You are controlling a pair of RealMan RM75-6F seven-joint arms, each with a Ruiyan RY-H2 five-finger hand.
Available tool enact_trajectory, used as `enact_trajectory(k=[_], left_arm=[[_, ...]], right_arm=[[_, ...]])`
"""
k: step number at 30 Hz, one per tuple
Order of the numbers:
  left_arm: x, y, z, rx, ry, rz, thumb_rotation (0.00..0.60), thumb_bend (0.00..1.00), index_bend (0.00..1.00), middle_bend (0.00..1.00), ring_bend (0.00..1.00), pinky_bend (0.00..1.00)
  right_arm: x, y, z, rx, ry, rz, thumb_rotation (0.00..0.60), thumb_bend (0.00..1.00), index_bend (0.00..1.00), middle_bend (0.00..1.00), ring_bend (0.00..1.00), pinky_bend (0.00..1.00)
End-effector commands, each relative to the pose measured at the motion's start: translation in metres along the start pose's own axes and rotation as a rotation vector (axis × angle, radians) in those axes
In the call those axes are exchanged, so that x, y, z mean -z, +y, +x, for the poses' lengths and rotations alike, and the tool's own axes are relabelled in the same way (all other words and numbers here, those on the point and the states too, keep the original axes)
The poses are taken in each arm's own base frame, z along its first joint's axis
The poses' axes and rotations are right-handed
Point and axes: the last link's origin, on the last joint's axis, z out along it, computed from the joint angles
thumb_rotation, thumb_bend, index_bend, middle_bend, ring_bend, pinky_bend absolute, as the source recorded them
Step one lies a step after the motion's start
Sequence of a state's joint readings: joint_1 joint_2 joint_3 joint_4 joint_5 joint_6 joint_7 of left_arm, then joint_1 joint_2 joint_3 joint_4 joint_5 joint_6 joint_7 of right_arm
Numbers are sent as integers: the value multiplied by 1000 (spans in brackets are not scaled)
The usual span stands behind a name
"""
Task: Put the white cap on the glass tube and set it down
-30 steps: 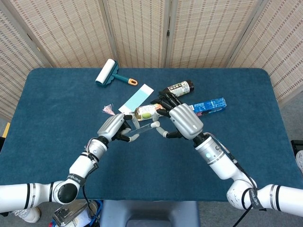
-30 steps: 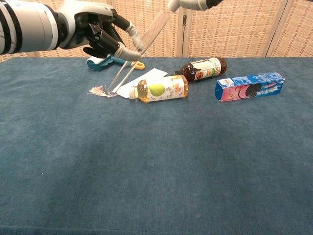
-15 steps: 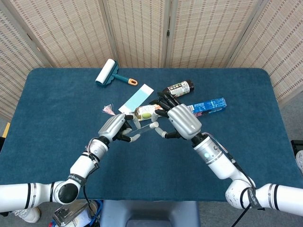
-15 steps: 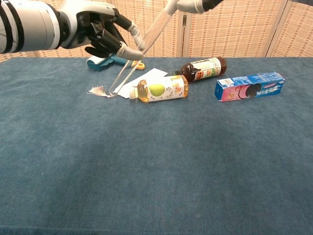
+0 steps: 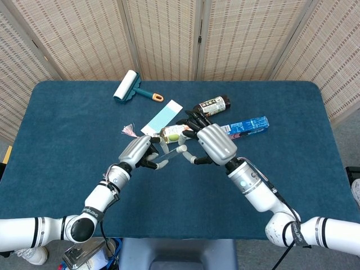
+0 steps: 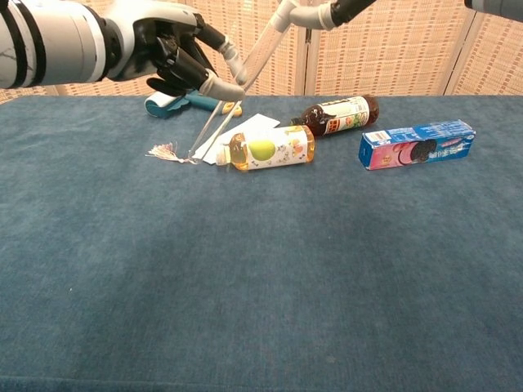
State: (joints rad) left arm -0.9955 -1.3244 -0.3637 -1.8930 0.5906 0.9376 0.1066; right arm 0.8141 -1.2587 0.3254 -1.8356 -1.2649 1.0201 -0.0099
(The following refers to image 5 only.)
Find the blue velvet tablecloth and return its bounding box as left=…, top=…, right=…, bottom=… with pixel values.
left=0, top=80, right=344, bottom=242

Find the clear glass test tube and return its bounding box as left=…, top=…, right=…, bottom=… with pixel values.
left=154, top=147, right=183, bottom=165

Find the shiny metal box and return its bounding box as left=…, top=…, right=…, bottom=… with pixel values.
left=62, top=241, right=109, bottom=268

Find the white sneaker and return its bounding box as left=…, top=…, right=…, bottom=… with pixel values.
left=350, top=178, right=360, bottom=208
left=13, top=246, right=49, bottom=266

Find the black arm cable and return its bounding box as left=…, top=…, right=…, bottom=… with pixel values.
left=241, top=159, right=302, bottom=270
left=97, top=182, right=120, bottom=262

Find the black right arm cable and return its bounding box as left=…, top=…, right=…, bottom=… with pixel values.
left=241, top=159, right=302, bottom=270

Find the black box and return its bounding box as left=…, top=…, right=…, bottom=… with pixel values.
left=345, top=166, right=360, bottom=187

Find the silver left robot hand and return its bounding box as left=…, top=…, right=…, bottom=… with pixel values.
left=118, top=134, right=169, bottom=171

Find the dark brown drink bottle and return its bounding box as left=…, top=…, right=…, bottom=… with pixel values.
left=193, top=94, right=232, bottom=116

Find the blue cookie box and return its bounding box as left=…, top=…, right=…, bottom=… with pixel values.
left=220, top=115, right=270, bottom=141

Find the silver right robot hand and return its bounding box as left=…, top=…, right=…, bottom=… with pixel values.
left=176, top=110, right=238, bottom=166

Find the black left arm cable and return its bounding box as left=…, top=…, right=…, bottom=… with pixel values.
left=97, top=182, right=120, bottom=262

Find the teal lint roller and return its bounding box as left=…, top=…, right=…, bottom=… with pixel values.
left=112, top=69, right=164, bottom=106

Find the yellow juice bottle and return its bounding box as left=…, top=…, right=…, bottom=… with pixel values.
left=159, top=124, right=195, bottom=145

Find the woven bamboo folding screen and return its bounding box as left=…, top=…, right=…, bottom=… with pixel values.
left=0, top=0, right=360, bottom=144

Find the paper bookmark with pink tassel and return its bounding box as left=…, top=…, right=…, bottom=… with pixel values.
left=121, top=99, right=183, bottom=139

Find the blue storage bin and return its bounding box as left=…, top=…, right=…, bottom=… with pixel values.
left=57, top=237, right=124, bottom=270

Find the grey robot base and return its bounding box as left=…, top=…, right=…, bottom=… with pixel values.
left=117, top=238, right=239, bottom=270

